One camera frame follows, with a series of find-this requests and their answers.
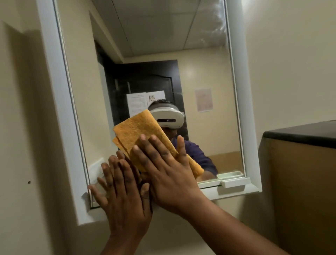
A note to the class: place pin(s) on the person's left hand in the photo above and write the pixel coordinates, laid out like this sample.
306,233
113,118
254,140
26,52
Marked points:
126,207

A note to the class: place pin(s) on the person's right hand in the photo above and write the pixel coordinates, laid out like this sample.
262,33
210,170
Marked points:
170,184

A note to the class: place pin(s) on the orange cleaning cloth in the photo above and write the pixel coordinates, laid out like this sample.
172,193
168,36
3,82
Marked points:
139,126

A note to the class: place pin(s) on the white framed mirror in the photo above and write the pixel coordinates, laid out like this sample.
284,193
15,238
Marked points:
210,65

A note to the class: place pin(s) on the person's right forearm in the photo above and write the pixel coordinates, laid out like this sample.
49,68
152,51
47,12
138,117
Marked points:
231,231

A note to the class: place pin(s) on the person's left forearm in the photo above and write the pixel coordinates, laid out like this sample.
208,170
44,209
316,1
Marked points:
120,244

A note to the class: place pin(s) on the dark stone partition ledge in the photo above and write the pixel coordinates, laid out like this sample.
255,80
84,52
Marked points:
307,134

